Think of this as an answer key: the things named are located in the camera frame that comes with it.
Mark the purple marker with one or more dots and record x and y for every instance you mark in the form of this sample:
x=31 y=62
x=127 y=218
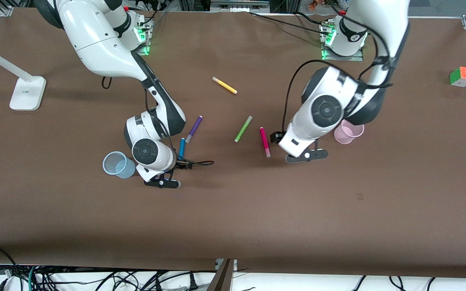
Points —
x=194 y=129

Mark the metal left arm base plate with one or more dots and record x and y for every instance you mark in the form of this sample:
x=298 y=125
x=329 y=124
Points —
x=360 y=56

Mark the brown paper table cover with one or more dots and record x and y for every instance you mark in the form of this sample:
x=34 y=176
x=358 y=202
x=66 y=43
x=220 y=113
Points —
x=233 y=210

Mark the aluminium corner bracket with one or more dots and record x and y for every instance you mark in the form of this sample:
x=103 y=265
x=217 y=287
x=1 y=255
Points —
x=5 y=8

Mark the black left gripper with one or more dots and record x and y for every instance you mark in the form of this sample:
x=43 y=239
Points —
x=276 y=137

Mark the blue marker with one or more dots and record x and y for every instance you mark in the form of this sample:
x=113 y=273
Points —
x=182 y=147

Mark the translucent pink cup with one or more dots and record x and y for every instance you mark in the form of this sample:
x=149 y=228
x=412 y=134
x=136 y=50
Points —
x=348 y=134

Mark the green marker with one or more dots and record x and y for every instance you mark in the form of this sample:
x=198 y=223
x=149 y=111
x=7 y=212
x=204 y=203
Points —
x=243 y=128

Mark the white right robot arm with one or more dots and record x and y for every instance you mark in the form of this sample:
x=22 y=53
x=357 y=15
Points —
x=99 y=44

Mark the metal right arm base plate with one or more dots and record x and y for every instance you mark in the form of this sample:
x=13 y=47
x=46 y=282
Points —
x=147 y=44

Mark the aluminium frame post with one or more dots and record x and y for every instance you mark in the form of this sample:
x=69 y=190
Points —
x=221 y=277

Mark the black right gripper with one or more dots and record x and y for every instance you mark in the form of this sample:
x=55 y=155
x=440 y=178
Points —
x=182 y=165

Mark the colourful puzzle cube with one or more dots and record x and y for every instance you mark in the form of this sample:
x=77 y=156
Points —
x=462 y=76

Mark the translucent blue cup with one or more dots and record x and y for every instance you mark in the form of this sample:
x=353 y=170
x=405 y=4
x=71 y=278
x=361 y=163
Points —
x=115 y=165

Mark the yellow marker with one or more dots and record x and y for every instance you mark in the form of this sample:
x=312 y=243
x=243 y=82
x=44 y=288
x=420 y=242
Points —
x=225 y=85

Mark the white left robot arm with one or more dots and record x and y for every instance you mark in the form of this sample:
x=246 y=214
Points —
x=330 y=109

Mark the pink marker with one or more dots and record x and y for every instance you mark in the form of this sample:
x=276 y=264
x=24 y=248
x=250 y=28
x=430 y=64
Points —
x=265 y=141

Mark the white desk lamp stand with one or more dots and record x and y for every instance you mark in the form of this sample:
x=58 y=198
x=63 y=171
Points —
x=26 y=95

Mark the grey metal box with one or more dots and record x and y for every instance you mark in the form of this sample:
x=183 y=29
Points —
x=239 y=5

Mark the black power plug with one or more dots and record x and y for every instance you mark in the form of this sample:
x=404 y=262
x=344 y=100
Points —
x=193 y=282

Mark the small orange object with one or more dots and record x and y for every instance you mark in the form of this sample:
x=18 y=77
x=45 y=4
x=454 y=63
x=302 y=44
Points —
x=313 y=5

